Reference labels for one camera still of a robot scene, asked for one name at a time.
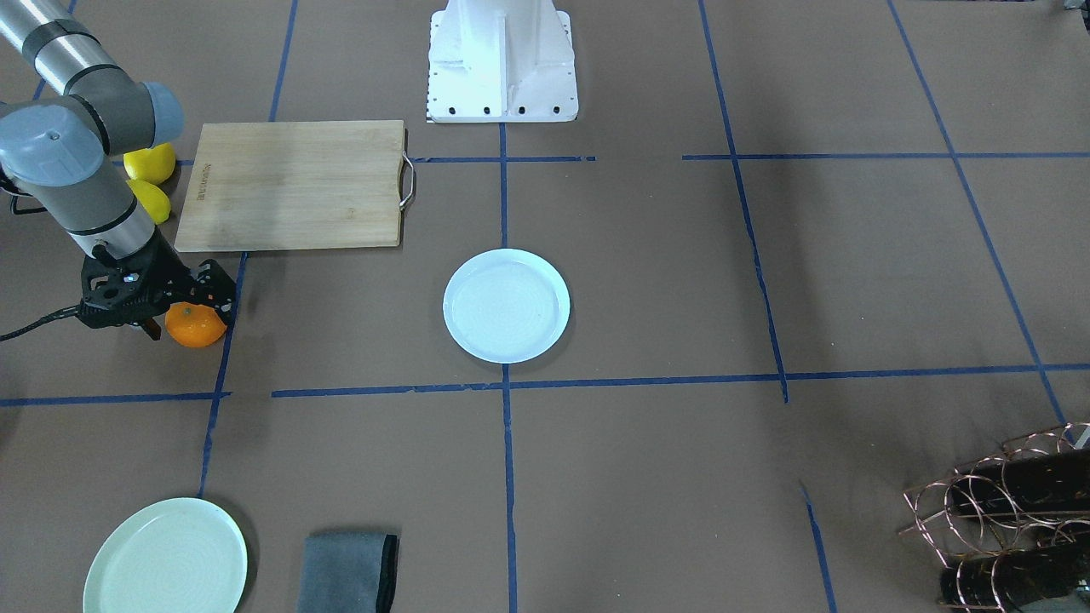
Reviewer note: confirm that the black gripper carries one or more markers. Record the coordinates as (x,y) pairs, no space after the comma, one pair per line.
(161,263)

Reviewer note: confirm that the light green plate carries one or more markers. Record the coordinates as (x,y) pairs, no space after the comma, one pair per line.
(178,555)

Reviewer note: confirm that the copper wire bottle rack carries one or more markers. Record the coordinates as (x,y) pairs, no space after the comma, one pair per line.
(1009,530)

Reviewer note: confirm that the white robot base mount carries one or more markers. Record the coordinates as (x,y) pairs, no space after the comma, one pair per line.
(501,61)

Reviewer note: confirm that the light blue plate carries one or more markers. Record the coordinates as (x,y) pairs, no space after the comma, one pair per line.
(506,306)

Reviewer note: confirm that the upper yellow lemon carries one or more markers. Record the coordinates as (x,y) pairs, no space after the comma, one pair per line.
(153,165)

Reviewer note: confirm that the orange fruit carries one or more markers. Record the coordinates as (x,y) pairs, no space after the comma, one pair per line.
(194,325)

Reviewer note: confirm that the yellow lemon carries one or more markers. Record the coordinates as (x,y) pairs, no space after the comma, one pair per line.
(153,165)
(153,200)

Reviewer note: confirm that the grey folded cloth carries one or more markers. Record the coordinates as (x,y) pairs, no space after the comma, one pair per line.
(349,571)

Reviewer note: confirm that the lower yellow lemon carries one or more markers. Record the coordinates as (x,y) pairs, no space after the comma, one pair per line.
(153,200)

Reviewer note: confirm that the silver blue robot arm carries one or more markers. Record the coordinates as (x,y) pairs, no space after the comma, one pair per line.
(60,152)

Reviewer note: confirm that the bamboo cutting board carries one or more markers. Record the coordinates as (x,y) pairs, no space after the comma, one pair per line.
(271,186)

